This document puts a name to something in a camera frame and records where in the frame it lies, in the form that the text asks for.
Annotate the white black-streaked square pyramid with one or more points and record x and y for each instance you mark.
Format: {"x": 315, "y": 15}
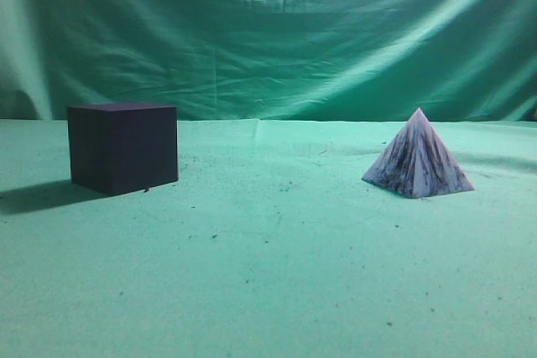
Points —
{"x": 417, "y": 164}

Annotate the dark purple cube block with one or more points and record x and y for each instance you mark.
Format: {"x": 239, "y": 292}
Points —
{"x": 119, "y": 148}

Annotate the green table cloth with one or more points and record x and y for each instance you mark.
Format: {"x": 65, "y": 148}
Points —
{"x": 270, "y": 245}

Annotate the green cloth backdrop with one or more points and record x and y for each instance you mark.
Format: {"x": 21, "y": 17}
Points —
{"x": 320, "y": 60}

